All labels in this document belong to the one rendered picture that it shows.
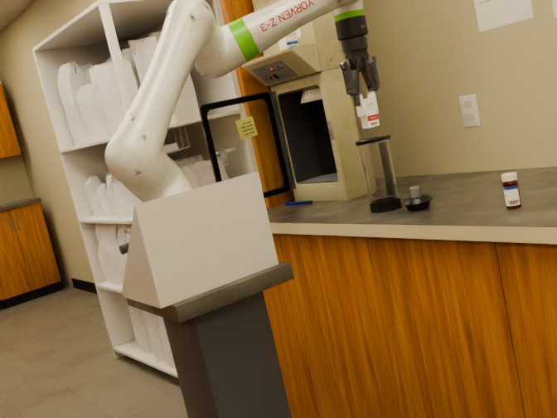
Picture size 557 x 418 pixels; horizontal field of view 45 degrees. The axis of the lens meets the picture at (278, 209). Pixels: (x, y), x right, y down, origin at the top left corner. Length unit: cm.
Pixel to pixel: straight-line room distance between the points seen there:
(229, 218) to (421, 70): 130
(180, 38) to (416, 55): 118
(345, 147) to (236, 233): 93
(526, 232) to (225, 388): 79
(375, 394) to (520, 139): 99
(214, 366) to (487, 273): 71
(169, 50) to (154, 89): 11
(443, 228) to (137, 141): 79
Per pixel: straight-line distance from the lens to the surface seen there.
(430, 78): 263
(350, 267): 209
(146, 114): 164
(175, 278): 152
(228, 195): 158
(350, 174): 243
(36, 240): 709
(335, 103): 242
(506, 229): 162
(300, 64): 238
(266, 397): 173
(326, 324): 229
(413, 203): 197
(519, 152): 245
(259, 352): 169
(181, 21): 175
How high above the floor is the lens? 131
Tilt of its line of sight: 8 degrees down
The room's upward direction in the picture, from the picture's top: 12 degrees counter-clockwise
